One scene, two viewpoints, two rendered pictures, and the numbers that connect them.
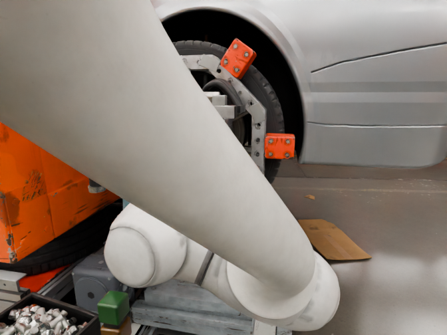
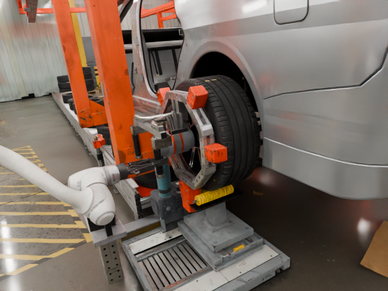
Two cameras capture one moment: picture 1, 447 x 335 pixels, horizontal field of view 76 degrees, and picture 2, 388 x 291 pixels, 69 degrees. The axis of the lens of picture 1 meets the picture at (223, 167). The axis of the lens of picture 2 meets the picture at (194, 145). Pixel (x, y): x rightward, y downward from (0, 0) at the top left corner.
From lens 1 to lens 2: 1.15 m
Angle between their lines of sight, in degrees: 49
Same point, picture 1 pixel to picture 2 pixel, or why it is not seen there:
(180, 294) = (195, 226)
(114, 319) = not seen: hidden behind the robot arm
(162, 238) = (71, 183)
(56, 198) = (146, 155)
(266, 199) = (36, 179)
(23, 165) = (129, 139)
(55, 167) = (148, 139)
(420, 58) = (331, 98)
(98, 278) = (155, 198)
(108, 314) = not seen: hidden behind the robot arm
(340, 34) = (277, 72)
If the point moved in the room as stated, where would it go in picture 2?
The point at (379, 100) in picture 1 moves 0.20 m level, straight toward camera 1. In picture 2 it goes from (304, 130) to (258, 137)
